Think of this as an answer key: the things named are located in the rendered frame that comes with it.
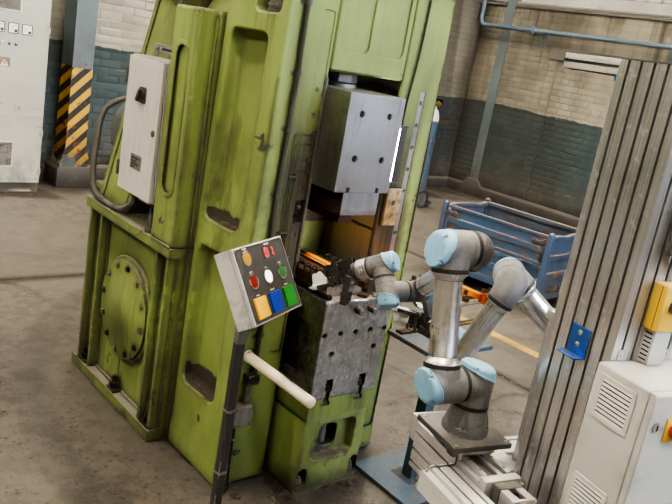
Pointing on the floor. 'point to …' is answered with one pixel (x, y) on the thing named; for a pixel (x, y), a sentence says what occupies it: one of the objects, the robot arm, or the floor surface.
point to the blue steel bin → (516, 240)
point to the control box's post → (228, 414)
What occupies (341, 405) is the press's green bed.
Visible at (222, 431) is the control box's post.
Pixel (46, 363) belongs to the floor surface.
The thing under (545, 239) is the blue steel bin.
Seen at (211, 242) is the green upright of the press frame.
